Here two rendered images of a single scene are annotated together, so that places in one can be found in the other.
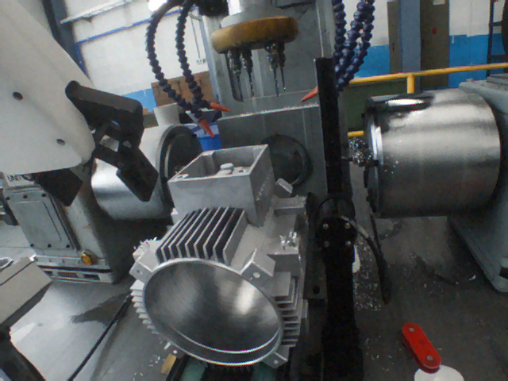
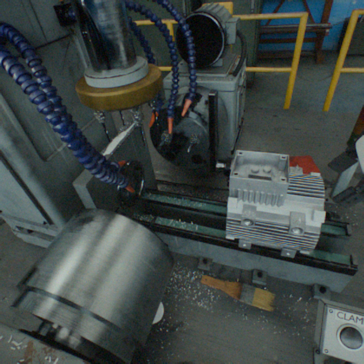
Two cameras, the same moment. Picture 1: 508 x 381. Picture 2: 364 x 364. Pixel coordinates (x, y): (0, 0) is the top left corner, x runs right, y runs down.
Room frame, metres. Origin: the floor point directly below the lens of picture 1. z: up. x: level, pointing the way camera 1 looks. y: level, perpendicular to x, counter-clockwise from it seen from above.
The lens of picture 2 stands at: (0.49, 0.46, 1.50)
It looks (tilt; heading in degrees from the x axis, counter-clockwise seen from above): 42 degrees down; 276
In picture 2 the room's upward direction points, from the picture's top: 8 degrees counter-clockwise
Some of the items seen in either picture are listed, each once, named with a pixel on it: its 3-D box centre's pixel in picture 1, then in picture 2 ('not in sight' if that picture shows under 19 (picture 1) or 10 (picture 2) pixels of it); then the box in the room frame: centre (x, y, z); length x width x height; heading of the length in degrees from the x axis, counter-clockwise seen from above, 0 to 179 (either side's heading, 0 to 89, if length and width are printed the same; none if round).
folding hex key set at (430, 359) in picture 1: (419, 347); not in sight; (0.28, -0.22, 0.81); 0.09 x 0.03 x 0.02; 179
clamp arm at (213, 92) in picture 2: (331, 139); (214, 135); (0.45, -0.14, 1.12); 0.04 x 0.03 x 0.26; 162
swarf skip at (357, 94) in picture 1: (371, 105); not in sight; (4.69, -2.16, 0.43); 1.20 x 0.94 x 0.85; 75
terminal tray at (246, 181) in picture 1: (228, 186); (258, 177); (0.36, 0.03, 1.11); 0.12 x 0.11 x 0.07; 164
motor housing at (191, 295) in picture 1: (234, 262); (270, 207); (0.32, 0.04, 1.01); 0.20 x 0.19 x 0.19; 164
